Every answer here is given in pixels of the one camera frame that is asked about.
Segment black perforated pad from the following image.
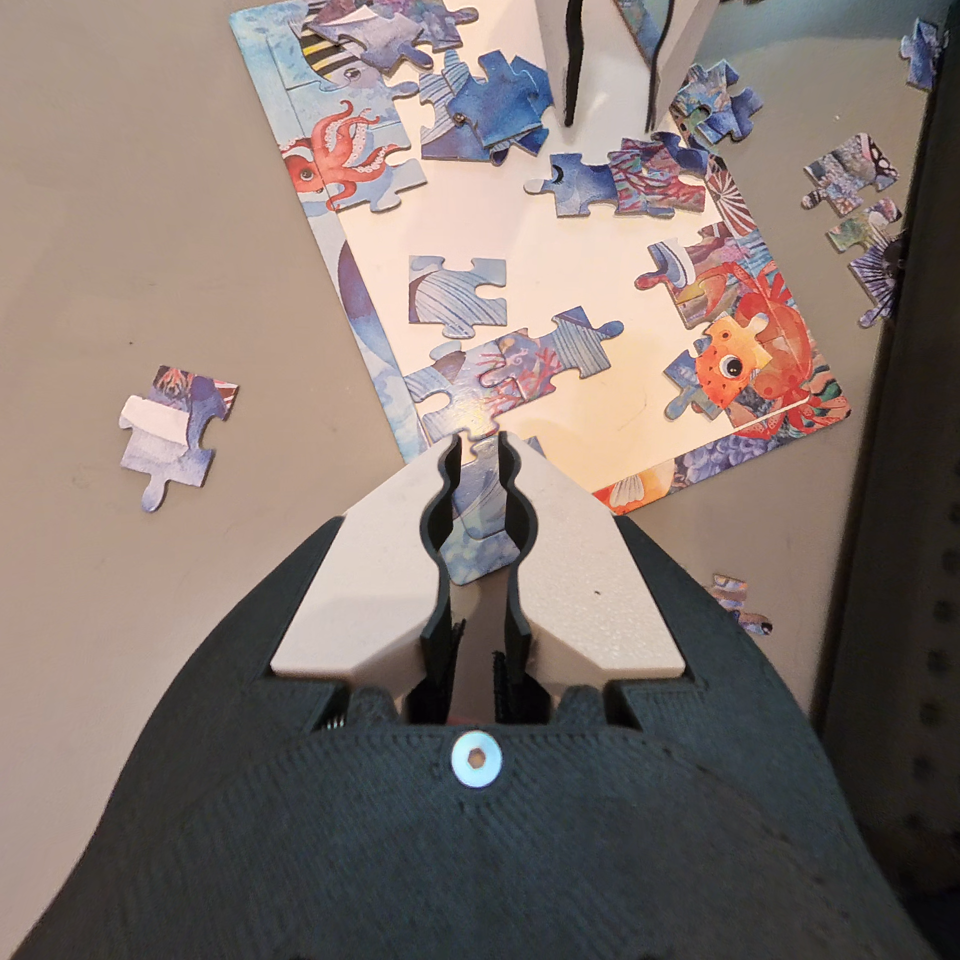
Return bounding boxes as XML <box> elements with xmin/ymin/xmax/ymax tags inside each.
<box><xmin>813</xmin><ymin>0</ymin><xmax>960</xmax><ymax>960</ymax></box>

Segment ocean print puzzle board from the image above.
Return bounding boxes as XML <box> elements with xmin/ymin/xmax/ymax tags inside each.
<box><xmin>228</xmin><ymin>0</ymin><xmax>854</xmax><ymax>588</ymax></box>

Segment pile of loose puzzle pieces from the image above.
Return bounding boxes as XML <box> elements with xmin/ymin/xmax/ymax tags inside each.
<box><xmin>669</xmin><ymin>16</ymin><xmax>945</xmax><ymax>329</ymax></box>

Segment dark blue whale puzzle piece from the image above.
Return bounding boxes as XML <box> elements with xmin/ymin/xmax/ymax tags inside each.
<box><xmin>416</xmin><ymin>54</ymin><xmax>489</xmax><ymax>164</ymax></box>

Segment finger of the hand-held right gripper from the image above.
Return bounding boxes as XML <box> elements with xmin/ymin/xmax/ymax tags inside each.
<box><xmin>643</xmin><ymin>0</ymin><xmax>714</xmax><ymax>135</ymax></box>
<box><xmin>538</xmin><ymin>0</ymin><xmax>595</xmax><ymax>127</ymax></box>

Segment red coral navy puzzle piece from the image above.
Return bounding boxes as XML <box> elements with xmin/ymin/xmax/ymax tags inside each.
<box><xmin>609</xmin><ymin>133</ymin><xmax>712</xmax><ymax>220</ymax></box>

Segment purple seahorse loose piece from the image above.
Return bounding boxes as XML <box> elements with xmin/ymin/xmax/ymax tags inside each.
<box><xmin>708</xmin><ymin>573</ymin><xmax>774</xmax><ymax>637</ymax></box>

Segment blue whale eye puzzle piece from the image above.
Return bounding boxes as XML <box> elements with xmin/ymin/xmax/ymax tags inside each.
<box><xmin>448</xmin><ymin>51</ymin><xmax>558</xmax><ymax>160</ymax></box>

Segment group of assembled puzzle pieces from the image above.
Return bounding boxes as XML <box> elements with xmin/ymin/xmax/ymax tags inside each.
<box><xmin>277</xmin><ymin>0</ymin><xmax>852</xmax><ymax>519</ymax></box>

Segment grey blue red-striped puzzle piece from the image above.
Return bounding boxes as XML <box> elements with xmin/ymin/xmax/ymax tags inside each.
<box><xmin>118</xmin><ymin>366</ymin><xmax>240</xmax><ymax>513</ymax></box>

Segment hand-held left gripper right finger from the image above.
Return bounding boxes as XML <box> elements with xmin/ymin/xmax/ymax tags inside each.
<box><xmin>493</xmin><ymin>433</ymin><xmax>685</xmax><ymax>725</ymax></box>

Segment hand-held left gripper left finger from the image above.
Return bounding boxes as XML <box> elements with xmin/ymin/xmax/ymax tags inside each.
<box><xmin>270</xmin><ymin>435</ymin><xmax>464</xmax><ymax>725</ymax></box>

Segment orange pufferfish puzzle piece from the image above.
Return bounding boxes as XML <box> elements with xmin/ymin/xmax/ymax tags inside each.
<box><xmin>663</xmin><ymin>315</ymin><xmax>774</xmax><ymax>423</ymax></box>

